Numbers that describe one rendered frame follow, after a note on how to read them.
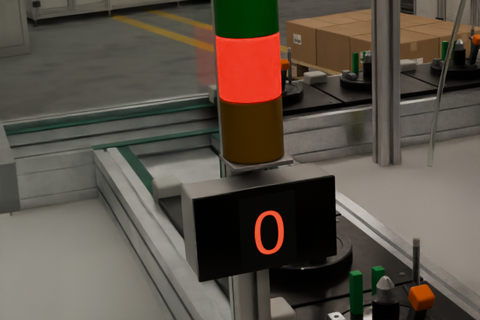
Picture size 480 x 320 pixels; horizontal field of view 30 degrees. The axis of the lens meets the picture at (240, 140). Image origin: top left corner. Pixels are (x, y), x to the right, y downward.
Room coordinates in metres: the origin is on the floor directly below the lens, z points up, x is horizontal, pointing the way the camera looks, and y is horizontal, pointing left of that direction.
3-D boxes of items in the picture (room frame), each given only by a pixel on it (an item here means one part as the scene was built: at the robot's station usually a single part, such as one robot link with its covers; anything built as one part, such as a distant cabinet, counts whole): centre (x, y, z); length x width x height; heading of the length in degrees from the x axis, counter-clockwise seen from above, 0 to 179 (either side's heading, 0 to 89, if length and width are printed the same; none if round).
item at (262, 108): (0.69, -0.01, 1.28); 0.05 x 0.05 x 0.05
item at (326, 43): (5.97, -0.99, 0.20); 1.20 x 0.80 x 0.41; 27
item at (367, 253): (1.12, -0.07, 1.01); 0.24 x 0.24 x 0.13; 18
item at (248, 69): (0.69, -0.01, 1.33); 0.05 x 0.05 x 0.05
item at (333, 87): (2.07, -0.31, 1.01); 0.24 x 0.24 x 0.13; 18
